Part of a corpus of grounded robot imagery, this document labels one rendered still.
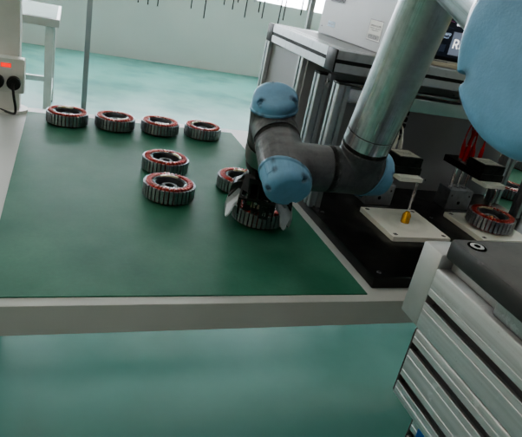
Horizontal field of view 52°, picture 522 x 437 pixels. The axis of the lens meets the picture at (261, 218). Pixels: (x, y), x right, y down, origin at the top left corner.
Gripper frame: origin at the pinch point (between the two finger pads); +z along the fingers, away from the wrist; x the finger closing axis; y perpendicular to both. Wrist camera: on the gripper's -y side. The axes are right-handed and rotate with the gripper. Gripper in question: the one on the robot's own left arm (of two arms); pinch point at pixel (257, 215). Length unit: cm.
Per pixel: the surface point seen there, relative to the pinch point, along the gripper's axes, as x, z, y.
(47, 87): -171, 158, -184
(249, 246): 0.4, -5.9, 12.0
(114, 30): -262, 328, -479
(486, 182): 51, 1, -27
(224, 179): -10.0, 3.5, -10.5
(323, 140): 10.1, -9.6, -16.9
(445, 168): 46, 16, -43
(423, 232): 36.2, 1.4, -7.0
